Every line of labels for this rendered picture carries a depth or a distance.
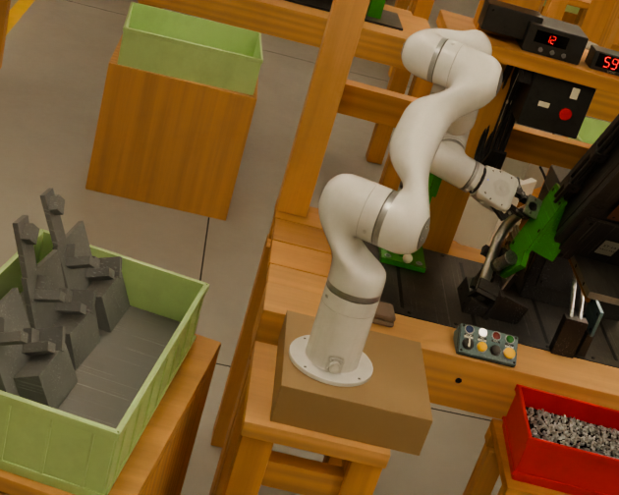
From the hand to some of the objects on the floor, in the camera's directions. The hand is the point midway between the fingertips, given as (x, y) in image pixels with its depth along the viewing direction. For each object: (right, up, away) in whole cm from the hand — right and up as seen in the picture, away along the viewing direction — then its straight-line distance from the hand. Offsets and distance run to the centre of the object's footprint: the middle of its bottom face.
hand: (525, 207), depth 275 cm
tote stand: (-129, -107, -14) cm, 168 cm away
